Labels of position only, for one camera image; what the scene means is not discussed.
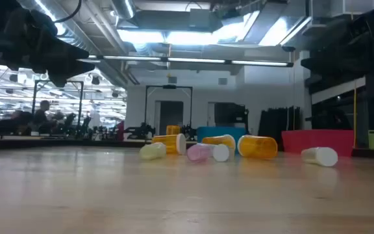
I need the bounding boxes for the silver ventilation duct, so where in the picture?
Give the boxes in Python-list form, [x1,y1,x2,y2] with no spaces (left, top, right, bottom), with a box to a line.
[110,0,136,20]

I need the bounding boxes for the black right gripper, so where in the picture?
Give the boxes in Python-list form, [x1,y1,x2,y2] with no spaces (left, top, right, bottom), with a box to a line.
[300,25,374,95]

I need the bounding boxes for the orange pill bottle white cap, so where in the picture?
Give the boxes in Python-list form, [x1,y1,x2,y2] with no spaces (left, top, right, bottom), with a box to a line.
[151,133,187,155]
[166,125,182,136]
[201,134,237,152]

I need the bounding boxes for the black aluminium table frame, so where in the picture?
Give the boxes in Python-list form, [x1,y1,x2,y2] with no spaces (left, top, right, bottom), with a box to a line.
[0,138,374,161]

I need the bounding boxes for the black metal rig frame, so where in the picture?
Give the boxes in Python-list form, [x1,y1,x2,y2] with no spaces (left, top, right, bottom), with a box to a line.
[31,79,84,134]
[143,84,193,134]

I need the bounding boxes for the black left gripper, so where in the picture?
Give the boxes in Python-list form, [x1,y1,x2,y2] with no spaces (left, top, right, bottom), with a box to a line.
[10,8,95,79]

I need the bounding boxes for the pink translucent pill bottle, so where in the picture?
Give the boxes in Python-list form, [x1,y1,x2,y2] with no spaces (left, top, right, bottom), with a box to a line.
[186,144,212,163]

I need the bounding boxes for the blue plastic bin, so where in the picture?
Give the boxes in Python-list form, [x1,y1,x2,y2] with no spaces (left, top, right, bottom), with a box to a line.
[195,126,248,153]

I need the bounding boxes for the black curtain panels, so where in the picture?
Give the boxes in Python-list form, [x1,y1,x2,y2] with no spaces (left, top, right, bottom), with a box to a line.
[257,106,302,146]

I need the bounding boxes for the long ceiling tube light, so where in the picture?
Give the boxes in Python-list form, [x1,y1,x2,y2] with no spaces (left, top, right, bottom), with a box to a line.
[76,54,294,68]

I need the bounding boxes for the large orange pill bottle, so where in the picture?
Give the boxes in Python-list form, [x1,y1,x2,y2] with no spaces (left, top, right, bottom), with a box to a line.
[237,135,279,161]

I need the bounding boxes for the pale yellow translucent pill bottle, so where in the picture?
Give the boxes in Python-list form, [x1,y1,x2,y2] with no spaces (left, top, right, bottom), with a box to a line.
[138,142,168,161]

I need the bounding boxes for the red plastic bin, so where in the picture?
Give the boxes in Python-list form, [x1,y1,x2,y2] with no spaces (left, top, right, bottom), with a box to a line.
[281,129,356,158]

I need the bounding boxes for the seated person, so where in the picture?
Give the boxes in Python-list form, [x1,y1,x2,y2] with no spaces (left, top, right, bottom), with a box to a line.
[32,99,58,135]

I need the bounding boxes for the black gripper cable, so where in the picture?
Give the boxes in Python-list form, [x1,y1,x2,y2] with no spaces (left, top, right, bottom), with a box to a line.
[53,0,83,23]

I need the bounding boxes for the clear pill bottle white cap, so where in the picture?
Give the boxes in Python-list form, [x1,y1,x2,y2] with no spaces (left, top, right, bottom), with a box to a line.
[203,142,231,163]

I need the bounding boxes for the cream pill bottle white cap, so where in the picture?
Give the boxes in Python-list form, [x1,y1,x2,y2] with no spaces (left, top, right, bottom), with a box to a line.
[301,146,339,168]

